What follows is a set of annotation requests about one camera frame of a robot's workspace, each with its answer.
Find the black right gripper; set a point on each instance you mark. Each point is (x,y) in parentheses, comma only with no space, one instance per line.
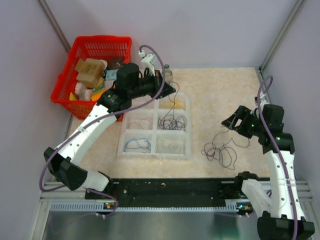
(243,113)

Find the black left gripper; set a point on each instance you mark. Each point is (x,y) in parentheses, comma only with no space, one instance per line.
(157,81)

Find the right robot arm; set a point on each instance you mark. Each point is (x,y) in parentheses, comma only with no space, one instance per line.
(279,215)

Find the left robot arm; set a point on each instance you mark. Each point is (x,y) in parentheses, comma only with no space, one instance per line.
(64,161)

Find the clear glass bottle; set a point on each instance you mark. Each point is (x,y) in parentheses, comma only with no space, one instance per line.
(167,74)

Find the teal box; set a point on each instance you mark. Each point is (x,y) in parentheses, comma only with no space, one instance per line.
(111,75)

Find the white compartment organizer tray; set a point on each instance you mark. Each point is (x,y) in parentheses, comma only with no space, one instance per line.
(161,129)

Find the orange carton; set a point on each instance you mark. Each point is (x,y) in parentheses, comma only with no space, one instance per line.
(96,94)

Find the red plastic basket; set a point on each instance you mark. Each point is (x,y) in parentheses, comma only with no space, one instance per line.
(101,47)

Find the brown cardboard box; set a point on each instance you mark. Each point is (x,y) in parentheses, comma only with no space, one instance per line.
(90,67)

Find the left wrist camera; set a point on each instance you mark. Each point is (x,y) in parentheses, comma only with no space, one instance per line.
(147,61)

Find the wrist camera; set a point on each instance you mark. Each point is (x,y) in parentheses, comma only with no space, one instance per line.
(259,103)
(147,61)

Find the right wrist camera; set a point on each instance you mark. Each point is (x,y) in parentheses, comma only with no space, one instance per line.
(259,103)

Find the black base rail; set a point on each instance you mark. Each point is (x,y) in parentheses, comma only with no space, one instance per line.
(173,192)

